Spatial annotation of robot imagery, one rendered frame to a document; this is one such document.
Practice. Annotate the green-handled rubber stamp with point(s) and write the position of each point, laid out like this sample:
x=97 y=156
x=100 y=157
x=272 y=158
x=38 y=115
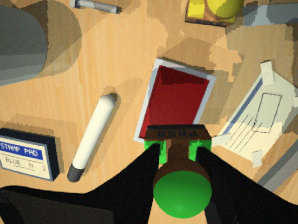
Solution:
x=181 y=186

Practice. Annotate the cream paper card taped to table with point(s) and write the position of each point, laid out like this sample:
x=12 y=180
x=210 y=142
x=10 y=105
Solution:
x=257 y=122

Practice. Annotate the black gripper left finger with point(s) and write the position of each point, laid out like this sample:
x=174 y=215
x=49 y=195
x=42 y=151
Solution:
x=125 y=199

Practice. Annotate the pale grey flat bar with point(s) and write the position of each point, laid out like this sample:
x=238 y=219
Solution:
x=272 y=14

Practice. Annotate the white cylinder with dark grey end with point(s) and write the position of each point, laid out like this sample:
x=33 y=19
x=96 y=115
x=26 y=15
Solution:
x=91 y=136

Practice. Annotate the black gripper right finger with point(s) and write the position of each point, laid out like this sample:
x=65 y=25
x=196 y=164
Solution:
x=238 y=200

